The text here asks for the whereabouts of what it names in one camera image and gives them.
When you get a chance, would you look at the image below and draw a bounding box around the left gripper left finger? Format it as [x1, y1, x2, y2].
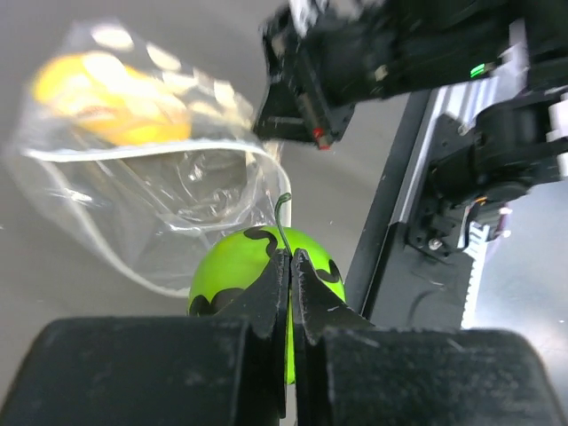
[1, 250, 289, 425]

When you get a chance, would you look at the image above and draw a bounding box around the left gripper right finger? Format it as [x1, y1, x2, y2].
[290, 249, 567, 425]

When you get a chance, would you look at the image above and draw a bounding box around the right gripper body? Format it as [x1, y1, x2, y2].
[253, 1, 399, 149]

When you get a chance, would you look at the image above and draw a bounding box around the fake green fruit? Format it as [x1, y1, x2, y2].
[186, 193, 347, 386]

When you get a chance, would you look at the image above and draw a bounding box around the polka dot zip bag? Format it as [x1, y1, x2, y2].
[5, 20, 291, 298]

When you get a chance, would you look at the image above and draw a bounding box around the fake yellow lemon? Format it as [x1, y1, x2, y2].
[31, 51, 192, 146]

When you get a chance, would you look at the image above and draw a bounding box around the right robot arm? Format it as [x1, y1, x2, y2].
[253, 1, 567, 262]

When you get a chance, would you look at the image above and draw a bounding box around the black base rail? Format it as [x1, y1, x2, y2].
[345, 88, 472, 329]

